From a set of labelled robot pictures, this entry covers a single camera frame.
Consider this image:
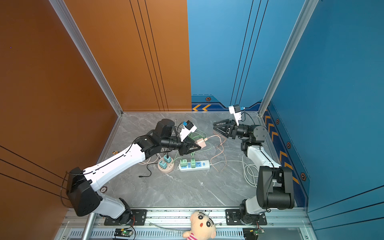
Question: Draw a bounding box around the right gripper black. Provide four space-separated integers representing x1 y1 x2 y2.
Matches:
214 121 254 143

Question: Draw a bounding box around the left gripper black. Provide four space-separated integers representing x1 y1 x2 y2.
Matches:
160 135 202 156

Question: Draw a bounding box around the pink charger block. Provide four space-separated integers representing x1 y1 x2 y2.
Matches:
196 138 207 149

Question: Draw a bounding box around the teal charger with black cable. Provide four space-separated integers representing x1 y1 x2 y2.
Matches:
164 155 172 164

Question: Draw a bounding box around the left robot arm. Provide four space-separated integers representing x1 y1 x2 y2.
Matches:
66 119 201 224

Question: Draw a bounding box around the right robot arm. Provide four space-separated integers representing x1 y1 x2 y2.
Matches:
213 119 295 225

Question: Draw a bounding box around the white blue power strip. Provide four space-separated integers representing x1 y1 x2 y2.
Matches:
178 160 211 172

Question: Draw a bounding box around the round pink power socket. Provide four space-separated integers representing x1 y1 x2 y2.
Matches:
158 158 175 174

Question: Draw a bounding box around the plush doll toy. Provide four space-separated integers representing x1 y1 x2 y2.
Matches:
183 212 217 240

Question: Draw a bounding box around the round poker chip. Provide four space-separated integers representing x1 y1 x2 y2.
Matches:
100 186 108 193

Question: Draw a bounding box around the right circuit board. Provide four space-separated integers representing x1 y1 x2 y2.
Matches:
243 228 265 240

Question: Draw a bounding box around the circuit board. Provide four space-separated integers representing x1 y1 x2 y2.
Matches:
243 228 265 240
114 228 135 240

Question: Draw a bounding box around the left circuit board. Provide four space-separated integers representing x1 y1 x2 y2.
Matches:
114 228 135 240

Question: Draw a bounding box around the metal pole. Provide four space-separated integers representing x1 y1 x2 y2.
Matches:
81 213 97 240

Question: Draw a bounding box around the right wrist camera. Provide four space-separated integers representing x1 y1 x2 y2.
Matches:
229 105 245 126

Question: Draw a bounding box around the pink multi-head cable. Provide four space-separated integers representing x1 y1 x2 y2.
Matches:
205 134 229 173

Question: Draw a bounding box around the pink socket cord with plug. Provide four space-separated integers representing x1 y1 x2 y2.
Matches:
139 152 161 165

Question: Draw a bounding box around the black usb cable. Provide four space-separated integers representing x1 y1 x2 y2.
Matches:
138 151 167 179

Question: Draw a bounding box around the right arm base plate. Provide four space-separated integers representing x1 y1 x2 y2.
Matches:
225 209 268 226

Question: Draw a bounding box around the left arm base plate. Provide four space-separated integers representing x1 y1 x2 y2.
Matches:
104 209 148 227

